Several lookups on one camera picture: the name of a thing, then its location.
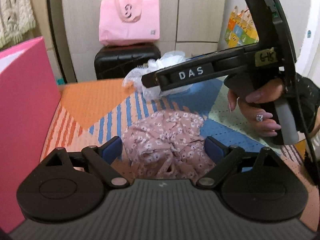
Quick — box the pink floral cloth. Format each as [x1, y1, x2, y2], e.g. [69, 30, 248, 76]
[121, 110, 215, 181]

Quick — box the white mesh bath puff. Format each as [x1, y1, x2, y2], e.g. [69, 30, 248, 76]
[122, 50, 192, 101]

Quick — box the person's right hand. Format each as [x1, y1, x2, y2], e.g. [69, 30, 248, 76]
[227, 73, 320, 138]

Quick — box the colourful hanging paper bag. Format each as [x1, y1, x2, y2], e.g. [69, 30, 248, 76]
[224, 6, 259, 48]

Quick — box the beige wooden wardrobe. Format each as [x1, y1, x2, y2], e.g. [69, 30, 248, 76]
[24, 0, 228, 83]

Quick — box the white door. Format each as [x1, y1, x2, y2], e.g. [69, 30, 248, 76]
[296, 0, 319, 86]

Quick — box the pink storage box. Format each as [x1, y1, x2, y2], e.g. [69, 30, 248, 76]
[1, 37, 60, 232]

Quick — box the black suitcase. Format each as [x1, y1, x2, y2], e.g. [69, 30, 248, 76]
[94, 43, 161, 80]

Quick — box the pink tote bag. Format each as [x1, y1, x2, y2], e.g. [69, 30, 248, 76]
[98, 0, 161, 46]

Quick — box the cream knit cardigan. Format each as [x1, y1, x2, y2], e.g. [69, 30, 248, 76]
[1, 0, 36, 49]

